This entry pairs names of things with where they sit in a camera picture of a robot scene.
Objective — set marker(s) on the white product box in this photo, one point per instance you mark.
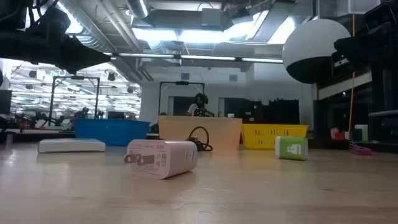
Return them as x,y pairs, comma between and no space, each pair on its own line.
71,145

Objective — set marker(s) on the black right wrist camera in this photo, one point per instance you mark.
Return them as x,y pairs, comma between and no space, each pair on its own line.
382,15

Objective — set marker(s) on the black cabinet row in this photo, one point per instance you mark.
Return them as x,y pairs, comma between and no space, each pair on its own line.
273,112

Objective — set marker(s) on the blue plastic bin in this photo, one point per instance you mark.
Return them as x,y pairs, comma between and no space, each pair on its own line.
112,132

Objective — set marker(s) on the person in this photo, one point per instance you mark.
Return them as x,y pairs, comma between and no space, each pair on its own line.
199,107

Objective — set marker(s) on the yellow plastic bin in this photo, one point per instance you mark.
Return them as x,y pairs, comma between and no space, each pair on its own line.
264,135

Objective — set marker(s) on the pink wall charger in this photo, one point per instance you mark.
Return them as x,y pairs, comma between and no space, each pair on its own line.
168,158

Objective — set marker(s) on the white globe lamp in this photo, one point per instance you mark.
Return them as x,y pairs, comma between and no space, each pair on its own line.
311,46

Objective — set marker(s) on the green white shelf box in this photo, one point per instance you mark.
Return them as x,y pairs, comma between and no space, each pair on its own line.
362,132

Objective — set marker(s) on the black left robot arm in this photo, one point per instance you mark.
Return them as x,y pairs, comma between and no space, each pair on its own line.
12,15

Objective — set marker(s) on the orange translucent plastic bin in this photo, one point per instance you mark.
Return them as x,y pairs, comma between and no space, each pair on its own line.
174,132

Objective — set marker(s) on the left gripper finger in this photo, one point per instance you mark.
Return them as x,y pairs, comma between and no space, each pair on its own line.
84,56

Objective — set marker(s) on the green white wall charger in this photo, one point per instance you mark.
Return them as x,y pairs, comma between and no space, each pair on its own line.
290,148

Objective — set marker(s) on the black background rig frame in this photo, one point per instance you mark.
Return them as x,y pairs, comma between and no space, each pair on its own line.
182,83
51,99

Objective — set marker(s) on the red box on shelf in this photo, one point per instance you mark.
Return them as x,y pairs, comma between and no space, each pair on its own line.
339,135

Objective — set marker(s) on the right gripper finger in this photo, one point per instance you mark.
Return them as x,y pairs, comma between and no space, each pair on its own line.
348,48

